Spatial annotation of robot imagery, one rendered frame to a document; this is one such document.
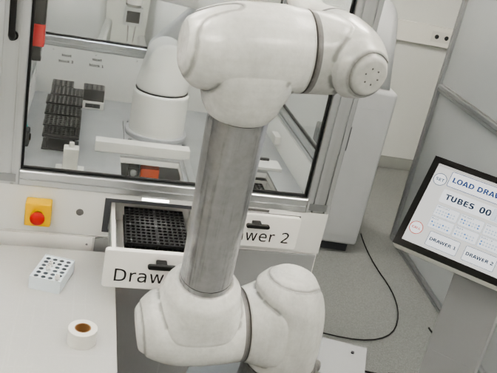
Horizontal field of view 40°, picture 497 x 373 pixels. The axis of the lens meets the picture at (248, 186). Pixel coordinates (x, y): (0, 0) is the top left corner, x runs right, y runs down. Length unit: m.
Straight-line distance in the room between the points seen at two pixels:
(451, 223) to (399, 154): 3.73
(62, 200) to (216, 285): 0.87
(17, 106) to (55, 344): 0.66
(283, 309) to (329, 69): 0.54
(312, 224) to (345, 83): 1.19
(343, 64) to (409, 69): 4.57
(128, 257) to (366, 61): 0.97
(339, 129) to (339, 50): 1.05
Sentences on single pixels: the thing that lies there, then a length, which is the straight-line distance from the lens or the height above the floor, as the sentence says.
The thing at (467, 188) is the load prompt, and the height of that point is 1.15.
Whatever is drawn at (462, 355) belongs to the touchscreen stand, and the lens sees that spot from 2.29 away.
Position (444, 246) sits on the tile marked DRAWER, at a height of 1.00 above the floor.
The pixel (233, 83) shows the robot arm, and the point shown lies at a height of 1.56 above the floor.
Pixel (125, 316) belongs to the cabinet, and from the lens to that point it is 2.26.
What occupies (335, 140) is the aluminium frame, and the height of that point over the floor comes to 1.19.
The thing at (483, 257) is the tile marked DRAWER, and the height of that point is 1.01.
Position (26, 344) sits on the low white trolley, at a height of 0.76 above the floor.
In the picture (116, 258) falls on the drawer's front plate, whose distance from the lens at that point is 1.80.
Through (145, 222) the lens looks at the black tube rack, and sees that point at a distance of 2.00.
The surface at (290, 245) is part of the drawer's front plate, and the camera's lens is 2.19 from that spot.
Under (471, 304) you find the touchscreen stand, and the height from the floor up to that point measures 0.82.
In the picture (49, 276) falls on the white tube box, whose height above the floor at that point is 0.80.
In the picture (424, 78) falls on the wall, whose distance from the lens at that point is 5.66.
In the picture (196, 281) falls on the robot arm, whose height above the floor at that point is 1.14.
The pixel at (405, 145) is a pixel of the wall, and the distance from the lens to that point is 5.80.
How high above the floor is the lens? 1.80
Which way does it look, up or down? 22 degrees down
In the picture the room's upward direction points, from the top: 12 degrees clockwise
